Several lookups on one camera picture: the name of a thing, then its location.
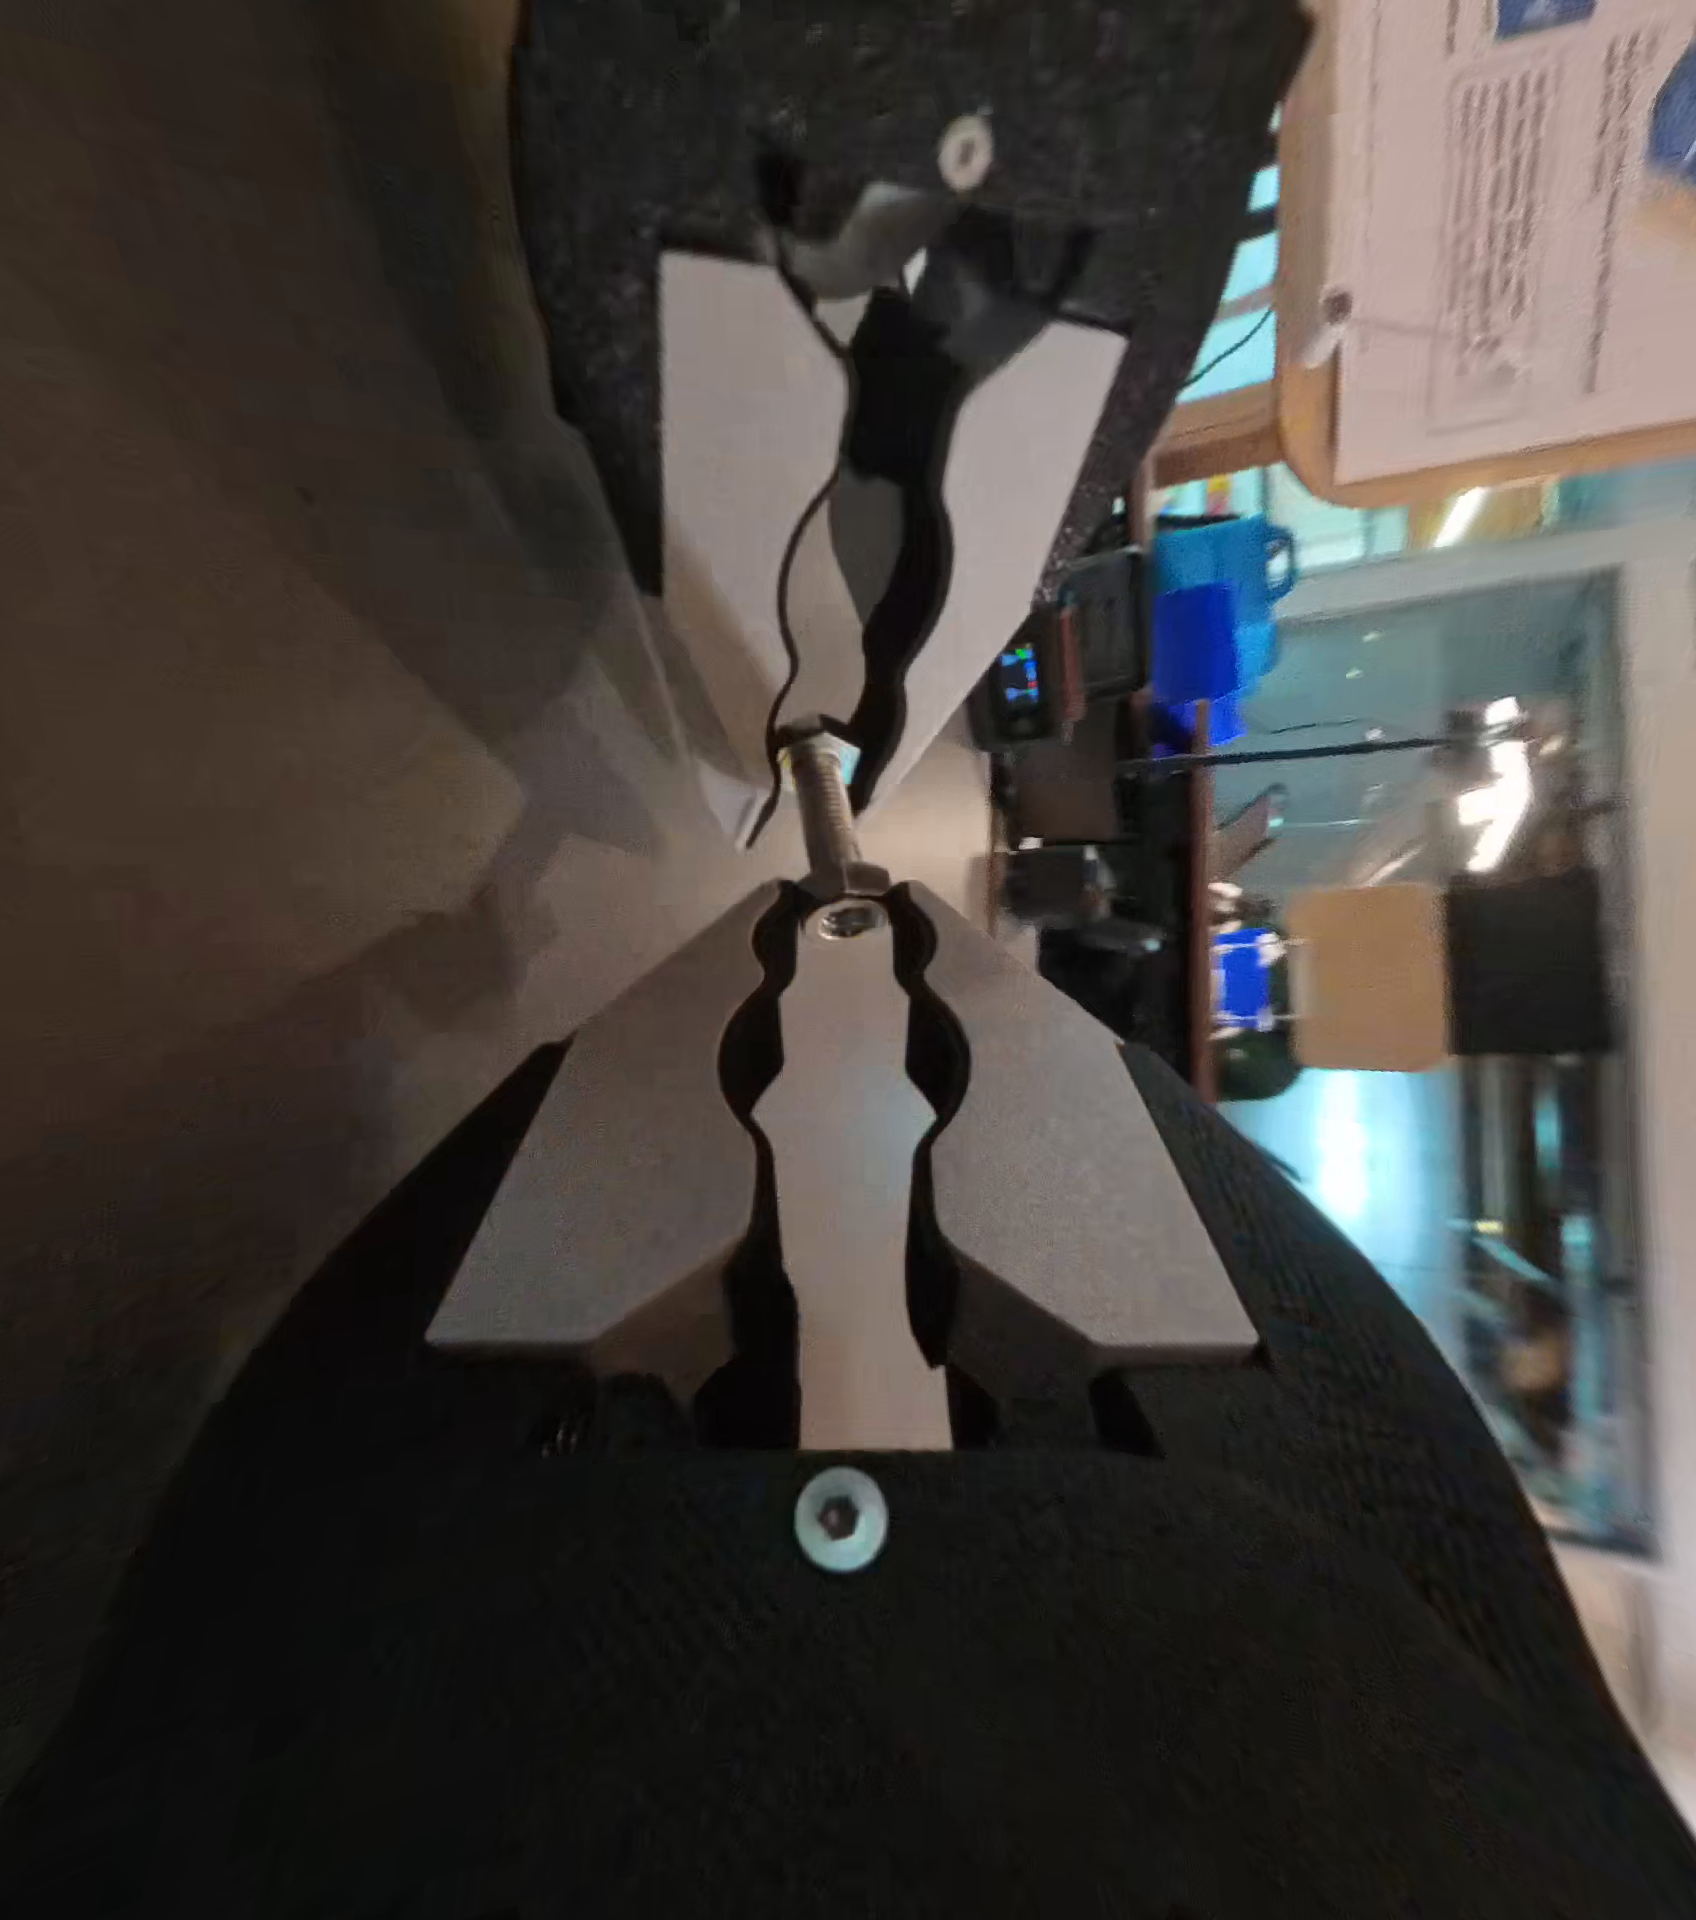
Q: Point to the silver hex bolt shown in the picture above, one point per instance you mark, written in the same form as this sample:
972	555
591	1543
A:
831	818

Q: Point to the wooden display board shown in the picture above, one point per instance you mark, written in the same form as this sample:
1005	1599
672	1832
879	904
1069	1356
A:
1300	405

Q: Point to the studio light on stand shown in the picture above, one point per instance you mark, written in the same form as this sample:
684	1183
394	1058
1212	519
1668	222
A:
1500	780

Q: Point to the black square panel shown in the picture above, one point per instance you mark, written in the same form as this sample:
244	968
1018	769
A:
1522	961

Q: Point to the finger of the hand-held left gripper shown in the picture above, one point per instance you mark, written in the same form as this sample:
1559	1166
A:
736	451
1029	451

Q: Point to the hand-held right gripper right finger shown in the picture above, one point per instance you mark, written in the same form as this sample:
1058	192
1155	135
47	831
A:
1089	1201

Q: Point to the small blue bin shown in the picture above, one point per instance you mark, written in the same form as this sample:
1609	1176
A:
1250	983

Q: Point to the light blue tote box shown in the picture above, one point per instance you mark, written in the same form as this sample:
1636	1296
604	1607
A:
1217	548

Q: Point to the printed instruction sheet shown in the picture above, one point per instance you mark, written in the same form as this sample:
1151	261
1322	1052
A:
1539	225

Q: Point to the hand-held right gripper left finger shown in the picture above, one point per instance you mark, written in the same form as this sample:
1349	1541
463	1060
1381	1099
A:
609	1201

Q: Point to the dark blue plastic bin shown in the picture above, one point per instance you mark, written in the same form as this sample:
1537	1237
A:
1193	644

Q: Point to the black power station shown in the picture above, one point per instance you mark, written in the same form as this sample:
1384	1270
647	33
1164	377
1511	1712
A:
1102	630

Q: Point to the black desk device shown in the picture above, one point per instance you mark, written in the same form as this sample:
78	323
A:
1072	900

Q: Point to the silver hex nut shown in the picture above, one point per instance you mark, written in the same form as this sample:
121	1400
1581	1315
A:
849	918

